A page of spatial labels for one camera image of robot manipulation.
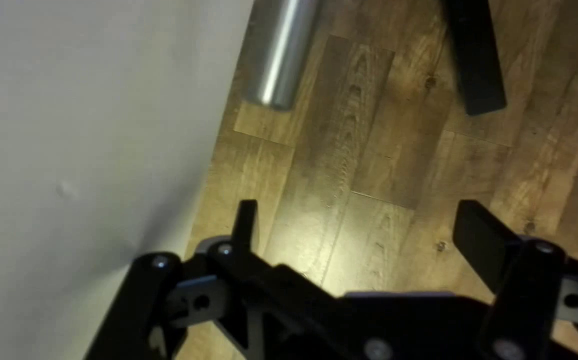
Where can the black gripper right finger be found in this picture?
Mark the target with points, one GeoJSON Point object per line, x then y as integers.
{"type": "Point", "coordinates": [521, 286]}

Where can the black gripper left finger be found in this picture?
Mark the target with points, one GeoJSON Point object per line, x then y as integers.
{"type": "Point", "coordinates": [168, 293]}

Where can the plain white drawer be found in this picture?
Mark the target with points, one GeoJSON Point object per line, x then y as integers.
{"type": "Point", "coordinates": [68, 132]}

